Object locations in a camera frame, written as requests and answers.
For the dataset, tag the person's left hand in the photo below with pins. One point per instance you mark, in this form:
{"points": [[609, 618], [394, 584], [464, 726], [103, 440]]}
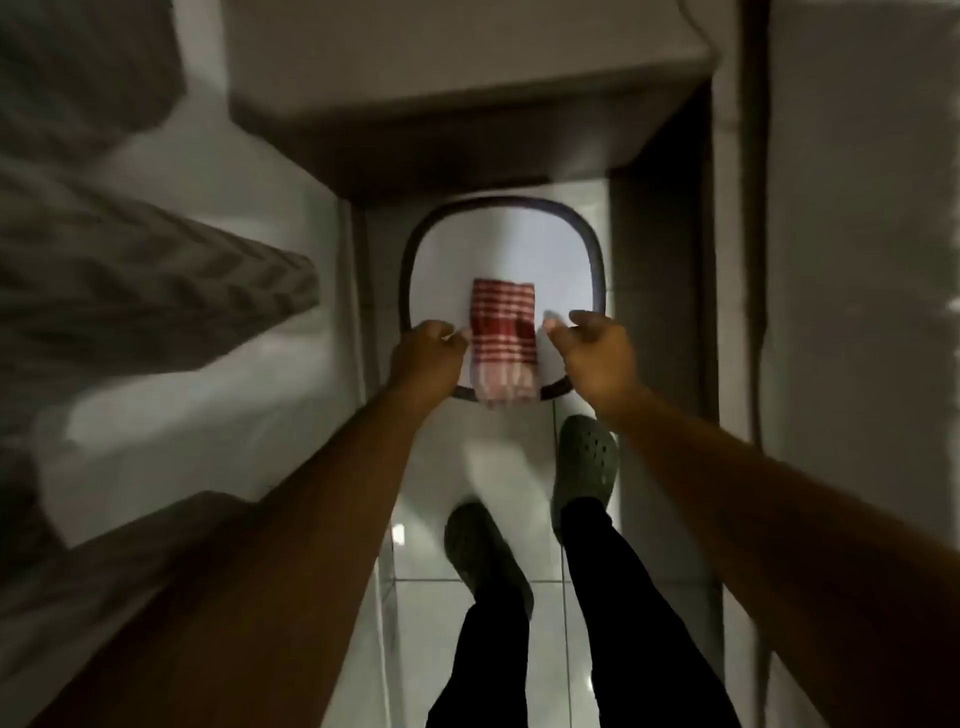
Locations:
{"points": [[424, 364]]}

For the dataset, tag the person's right hand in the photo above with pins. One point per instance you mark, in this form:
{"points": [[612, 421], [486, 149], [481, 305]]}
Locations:
{"points": [[600, 360]]}

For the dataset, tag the red checked cloth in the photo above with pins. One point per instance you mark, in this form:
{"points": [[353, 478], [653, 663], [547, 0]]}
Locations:
{"points": [[501, 337]]}

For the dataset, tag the person's right forearm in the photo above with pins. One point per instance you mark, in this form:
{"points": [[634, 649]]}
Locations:
{"points": [[787, 547]]}

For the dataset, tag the person's left forearm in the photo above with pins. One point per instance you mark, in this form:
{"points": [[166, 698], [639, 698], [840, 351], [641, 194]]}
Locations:
{"points": [[262, 570]]}

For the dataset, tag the person's left dark green clog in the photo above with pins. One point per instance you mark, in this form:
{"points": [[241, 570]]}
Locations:
{"points": [[480, 551]]}

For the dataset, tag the person's black trousers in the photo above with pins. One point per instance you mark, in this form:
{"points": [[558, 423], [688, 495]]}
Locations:
{"points": [[615, 637]]}

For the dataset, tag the white tray with dark rim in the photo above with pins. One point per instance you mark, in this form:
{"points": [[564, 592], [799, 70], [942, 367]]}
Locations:
{"points": [[502, 240]]}

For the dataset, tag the grey staircase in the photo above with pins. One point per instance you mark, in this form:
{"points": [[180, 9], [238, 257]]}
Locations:
{"points": [[135, 277]]}

